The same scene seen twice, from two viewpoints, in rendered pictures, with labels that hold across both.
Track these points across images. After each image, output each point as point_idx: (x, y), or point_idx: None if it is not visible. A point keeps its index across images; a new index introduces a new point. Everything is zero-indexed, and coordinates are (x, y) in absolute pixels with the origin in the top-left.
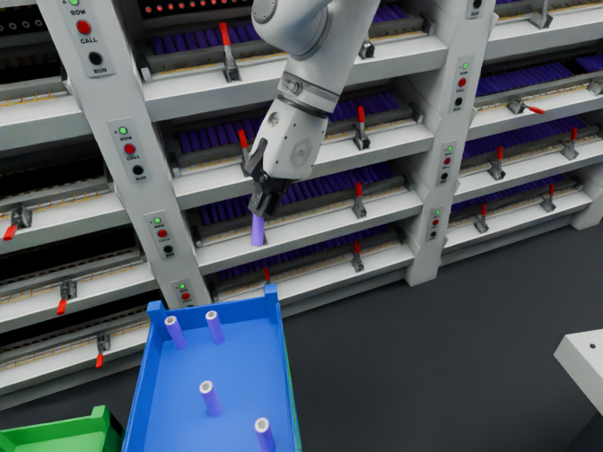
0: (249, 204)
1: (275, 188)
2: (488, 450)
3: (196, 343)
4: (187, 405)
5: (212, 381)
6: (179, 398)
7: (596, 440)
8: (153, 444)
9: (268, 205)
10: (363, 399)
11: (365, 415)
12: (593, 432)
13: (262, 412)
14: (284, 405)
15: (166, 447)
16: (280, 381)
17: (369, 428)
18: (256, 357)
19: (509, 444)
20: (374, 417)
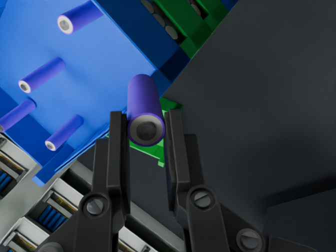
0: (109, 122)
1: (176, 211)
2: (314, 139)
3: None
4: (39, 32)
5: (69, 38)
6: (35, 18)
7: (331, 217)
8: (6, 30)
9: (165, 154)
10: (322, 30)
11: (302, 39)
12: (335, 219)
13: (90, 103)
14: (107, 117)
15: (14, 43)
16: (120, 105)
17: (290, 47)
18: (120, 67)
19: (327, 152)
20: (304, 48)
